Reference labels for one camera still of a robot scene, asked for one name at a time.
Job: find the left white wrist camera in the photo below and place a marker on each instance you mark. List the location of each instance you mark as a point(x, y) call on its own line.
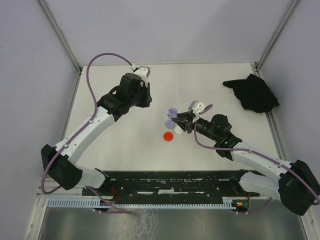
point(142, 71)

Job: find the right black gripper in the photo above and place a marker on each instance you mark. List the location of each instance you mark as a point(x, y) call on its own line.
point(185, 116)

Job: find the right aluminium frame post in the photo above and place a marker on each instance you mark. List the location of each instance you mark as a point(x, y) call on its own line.
point(284, 20)

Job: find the aluminium frame post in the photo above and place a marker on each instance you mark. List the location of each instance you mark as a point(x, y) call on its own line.
point(284, 20)
point(43, 4)

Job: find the purple charging case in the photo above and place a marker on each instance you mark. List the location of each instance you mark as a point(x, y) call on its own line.
point(170, 124)
point(172, 113)

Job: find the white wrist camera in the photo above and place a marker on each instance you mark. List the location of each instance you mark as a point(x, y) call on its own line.
point(196, 107)
point(142, 71)

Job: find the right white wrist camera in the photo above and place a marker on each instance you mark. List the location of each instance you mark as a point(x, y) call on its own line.
point(196, 107)

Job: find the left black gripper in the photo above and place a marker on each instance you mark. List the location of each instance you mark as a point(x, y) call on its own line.
point(148, 99)

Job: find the black cloth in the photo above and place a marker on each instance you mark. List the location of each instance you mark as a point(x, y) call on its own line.
point(253, 94)

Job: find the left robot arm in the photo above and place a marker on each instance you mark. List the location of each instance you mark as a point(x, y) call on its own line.
point(59, 161)

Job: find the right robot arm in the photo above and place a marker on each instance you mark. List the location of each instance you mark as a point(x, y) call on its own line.
point(291, 183)

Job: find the left aluminium frame post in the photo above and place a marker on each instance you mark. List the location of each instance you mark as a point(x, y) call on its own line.
point(43, 4)

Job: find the white earbud charging case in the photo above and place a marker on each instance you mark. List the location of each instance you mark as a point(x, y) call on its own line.
point(178, 130)

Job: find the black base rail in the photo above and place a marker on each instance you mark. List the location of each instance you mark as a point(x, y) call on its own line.
point(173, 187)

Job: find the red earbud charging case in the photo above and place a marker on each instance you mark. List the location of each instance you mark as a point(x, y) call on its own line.
point(168, 136)

